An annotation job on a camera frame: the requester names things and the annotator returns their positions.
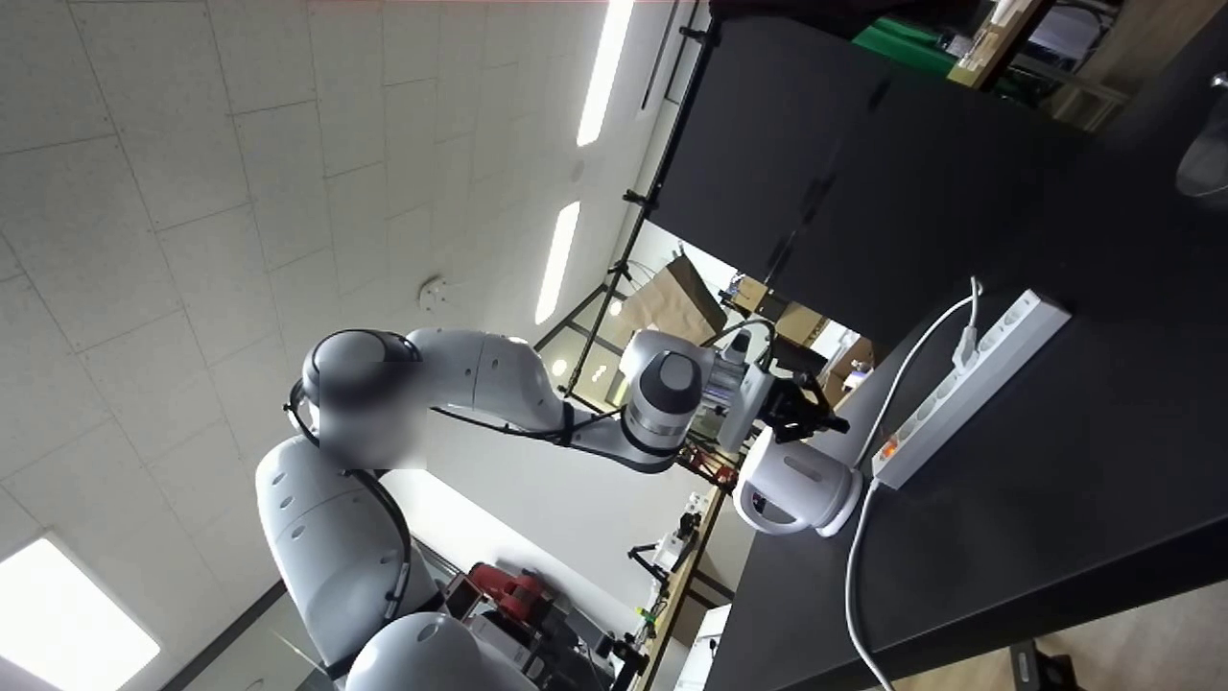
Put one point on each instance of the long ceiling light panel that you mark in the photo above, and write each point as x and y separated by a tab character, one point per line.
602	70
61	626
558	263

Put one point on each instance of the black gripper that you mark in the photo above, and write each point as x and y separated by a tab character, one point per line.
789	407

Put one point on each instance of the brown paper bag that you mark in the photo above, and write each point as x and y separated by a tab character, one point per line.
674	309

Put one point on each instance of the green box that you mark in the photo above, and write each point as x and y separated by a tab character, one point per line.
902	45

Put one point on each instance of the white electric kettle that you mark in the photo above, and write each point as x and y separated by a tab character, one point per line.
799	487

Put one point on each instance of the white power strip orange switch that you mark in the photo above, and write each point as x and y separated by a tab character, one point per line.
972	387

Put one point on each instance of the black backdrop cloth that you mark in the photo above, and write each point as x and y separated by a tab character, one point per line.
817	168

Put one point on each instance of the red black machine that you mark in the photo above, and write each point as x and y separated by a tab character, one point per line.
503	594

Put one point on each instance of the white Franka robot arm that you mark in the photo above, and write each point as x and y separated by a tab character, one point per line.
475	379

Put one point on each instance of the black backdrop pole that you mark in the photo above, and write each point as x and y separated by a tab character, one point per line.
647	168

